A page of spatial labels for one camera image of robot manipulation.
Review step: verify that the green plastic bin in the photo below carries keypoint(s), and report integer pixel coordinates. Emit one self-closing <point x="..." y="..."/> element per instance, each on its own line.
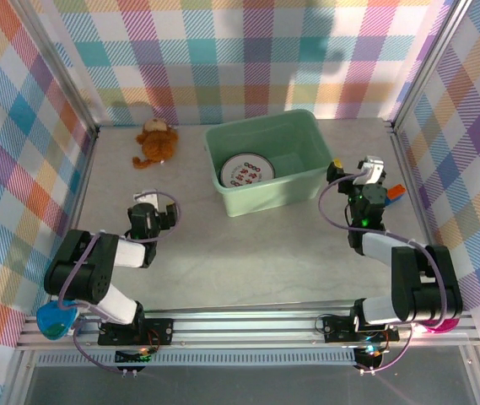
<point x="273" y="194"/>

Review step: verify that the white plate red characters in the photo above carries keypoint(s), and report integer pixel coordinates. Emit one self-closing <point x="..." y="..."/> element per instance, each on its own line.
<point x="246" y="171"/>

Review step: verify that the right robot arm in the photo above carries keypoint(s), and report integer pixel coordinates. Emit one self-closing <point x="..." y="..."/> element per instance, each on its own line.
<point x="427" y="282"/>

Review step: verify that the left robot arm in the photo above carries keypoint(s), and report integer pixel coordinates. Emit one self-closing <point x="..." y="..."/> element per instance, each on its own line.
<point x="79" y="270"/>

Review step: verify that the orange and blue block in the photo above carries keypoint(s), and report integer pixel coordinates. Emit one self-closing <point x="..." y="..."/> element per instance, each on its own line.
<point x="395" y="194"/>

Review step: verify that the brown plush monkey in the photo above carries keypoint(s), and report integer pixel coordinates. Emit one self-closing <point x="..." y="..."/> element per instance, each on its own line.
<point x="157" y="143"/>

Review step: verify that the blue translucent dome button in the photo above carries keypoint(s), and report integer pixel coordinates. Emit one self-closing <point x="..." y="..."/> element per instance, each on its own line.
<point x="56" y="319"/>

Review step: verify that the pink translucent dome button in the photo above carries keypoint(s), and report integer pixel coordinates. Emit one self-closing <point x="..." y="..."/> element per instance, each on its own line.
<point x="442" y="327"/>

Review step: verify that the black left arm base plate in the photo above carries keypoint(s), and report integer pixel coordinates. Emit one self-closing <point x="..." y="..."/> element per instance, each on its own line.
<point x="161" y="331"/>

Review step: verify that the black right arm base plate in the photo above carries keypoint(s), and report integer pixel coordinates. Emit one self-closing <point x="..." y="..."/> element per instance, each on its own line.
<point x="334" y="329"/>

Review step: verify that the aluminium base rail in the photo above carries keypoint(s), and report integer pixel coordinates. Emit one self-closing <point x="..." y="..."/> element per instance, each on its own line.
<point x="244" y="327"/>

